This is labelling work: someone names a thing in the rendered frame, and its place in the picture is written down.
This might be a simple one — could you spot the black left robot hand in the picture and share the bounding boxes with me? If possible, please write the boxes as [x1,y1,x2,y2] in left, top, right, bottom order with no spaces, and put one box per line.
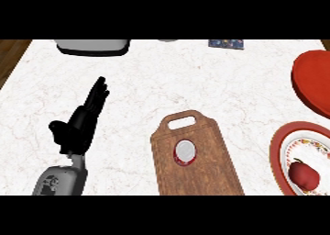
[47,76,111,156]

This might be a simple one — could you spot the red-rimmed patterned plate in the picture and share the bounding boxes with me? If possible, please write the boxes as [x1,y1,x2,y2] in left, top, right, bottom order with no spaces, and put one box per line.
[269,120,330,196]

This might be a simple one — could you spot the red bowl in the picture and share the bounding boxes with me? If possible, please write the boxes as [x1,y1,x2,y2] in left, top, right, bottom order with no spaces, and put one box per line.
[291,50,330,121]

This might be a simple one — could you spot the grey and black appliance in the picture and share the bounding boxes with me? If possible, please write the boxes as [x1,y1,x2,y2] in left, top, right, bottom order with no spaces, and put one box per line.
[53,39,133,58]

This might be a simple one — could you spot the red-rimmed can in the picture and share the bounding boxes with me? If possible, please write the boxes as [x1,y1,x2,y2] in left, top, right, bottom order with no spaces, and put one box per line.
[173,139,199,167]

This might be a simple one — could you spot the brown wooden cutting board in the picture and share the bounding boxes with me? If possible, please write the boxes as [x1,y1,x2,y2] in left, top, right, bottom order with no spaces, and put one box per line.
[149,109,246,196]

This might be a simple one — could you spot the blue patterned box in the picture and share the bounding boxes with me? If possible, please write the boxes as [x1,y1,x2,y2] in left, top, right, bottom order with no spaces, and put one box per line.
[207,39,246,50]

